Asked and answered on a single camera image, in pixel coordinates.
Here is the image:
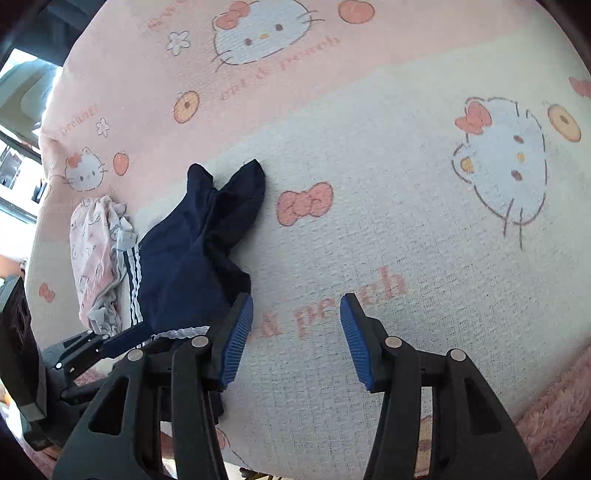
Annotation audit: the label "grey background furniture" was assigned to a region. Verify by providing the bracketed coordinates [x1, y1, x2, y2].
[0, 60, 62, 127]

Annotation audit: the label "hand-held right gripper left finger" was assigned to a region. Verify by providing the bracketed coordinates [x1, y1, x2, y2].
[53, 292, 254, 480]

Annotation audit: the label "pink cartoon cat printed blanket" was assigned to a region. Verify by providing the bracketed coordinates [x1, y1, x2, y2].
[25, 0, 591, 477]

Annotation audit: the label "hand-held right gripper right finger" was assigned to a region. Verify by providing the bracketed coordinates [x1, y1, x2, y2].
[339, 293, 539, 480]

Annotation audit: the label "pile of light clothes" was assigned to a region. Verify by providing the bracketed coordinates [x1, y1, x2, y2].
[87, 215, 140, 337]

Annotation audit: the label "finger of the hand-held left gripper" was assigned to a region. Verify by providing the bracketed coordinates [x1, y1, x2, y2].
[41, 322, 153, 371]
[59, 357, 122, 406]

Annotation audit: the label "pink fluffy robe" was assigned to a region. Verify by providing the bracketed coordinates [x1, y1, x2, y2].
[416, 364, 591, 478]

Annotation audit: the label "navy shorts with white stripes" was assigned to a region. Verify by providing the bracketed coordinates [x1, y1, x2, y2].
[111, 158, 266, 425]

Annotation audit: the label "pink printed garment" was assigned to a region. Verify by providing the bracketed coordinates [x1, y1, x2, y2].
[69, 195, 127, 324]

